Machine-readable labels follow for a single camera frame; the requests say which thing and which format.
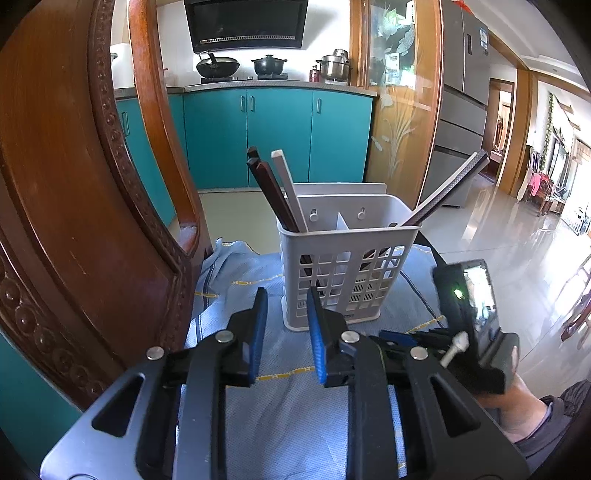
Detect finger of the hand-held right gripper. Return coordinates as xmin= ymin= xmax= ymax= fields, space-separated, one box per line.
xmin=369 ymin=328 xmax=451 ymax=358

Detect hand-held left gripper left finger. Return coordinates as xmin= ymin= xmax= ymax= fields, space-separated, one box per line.
xmin=41 ymin=287 xmax=269 ymax=480

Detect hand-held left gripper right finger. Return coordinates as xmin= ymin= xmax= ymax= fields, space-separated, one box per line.
xmin=306 ymin=286 xmax=532 ymax=480

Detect white plastic utensil holder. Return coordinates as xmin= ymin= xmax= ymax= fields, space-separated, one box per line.
xmin=276 ymin=182 xmax=422 ymax=332

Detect dark brown chopstick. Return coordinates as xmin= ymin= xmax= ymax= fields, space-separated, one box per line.
xmin=406 ymin=151 xmax=490 ymax=228
xmin=399 ymin=150 xmax=481 ymax=227
xmin=248 ymin=158 xmax=301 ymax=232
xmin=246 ymin=146 xmax=296 ymax=232

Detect white chopstick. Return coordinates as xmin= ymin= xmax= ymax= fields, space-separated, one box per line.
xmin=270 ymin=148 xmax=309 ymax=233

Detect person's right forearm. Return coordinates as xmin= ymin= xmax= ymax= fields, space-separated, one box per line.
xmin=475 ymin=373 xmax=591 ymax=476

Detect light blue cloth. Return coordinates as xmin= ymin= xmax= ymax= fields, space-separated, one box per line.
xmin=185 ymin=237 xmax=448 ymax=480

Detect wooden dining chair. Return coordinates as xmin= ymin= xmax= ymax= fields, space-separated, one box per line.
xmin=560 ymin=256 xmax=591 ymax=343

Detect teal kitchen cabinets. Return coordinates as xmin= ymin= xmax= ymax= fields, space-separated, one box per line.
xmin=115 ymin=88 xmax=375 ymax=228

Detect wood framed glass door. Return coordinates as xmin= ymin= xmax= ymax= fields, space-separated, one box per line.
xmin=349 ymin=0 xmax=445 ymax=209

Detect teal object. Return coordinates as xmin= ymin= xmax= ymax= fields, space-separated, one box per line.
xmin=0 ymin=331 xmax=80 ymax=464

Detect carved wooden chair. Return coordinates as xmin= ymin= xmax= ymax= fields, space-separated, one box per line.
xmin=0 ymin=0 xmax=214 ymax=412

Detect grey kitchen countertop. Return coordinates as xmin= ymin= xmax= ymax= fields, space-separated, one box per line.
xmin=113 ymin=80 xmax=379 ymax=99

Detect gas stove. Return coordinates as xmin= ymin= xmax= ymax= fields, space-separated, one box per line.
xmin=200 ymin=74 xmax=290 ymax=84

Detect silver refrigerator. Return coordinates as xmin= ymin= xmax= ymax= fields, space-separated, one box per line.
xmin=419 ymin=0 xmax=491 ymax=209

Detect black cooking pot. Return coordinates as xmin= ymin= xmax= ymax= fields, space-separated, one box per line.
xmin=250 ymin=54 xmax=288 ymax=77

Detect black wok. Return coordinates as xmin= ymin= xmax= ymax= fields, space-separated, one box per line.
xmin=196 ymin=52 xmax=242 ymax=79

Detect stainless steel pot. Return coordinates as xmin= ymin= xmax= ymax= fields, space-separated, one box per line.
xmin=316 ymin=48 xmax=352 ymax=84

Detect black range hood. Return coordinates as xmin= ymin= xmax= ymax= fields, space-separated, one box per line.
xmin=183 ymin=0 xmax=309 ymax=55

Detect dark cable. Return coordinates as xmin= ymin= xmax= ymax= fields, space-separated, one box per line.
xmin=399 ymin=269 xmax=445 ymax=324

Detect wooden door frame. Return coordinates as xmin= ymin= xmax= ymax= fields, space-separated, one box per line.
xmin=487 ymin=68 xmax=539 ymax=200

